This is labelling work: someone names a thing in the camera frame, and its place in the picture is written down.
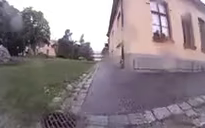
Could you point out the rusty drain grate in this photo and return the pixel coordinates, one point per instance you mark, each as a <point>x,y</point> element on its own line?
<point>59,120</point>

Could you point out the grey asphalt path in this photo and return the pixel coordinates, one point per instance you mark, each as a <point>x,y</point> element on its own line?
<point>123,86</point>

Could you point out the group of dark green trees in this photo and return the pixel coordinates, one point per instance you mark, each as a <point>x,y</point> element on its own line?
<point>30,26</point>

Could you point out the dark green bushes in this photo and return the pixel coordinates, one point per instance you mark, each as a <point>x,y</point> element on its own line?
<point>71,48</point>

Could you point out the beige building with dark windows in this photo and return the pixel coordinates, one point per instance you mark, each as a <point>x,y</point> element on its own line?
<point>136,30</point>

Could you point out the cobblestone kerb strip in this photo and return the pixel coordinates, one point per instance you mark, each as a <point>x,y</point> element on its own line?
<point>161,113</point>

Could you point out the green grass lawn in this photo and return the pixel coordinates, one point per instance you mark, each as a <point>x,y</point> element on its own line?
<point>26,83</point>

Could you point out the large grey rock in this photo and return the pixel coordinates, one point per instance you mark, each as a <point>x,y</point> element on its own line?
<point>0,55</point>

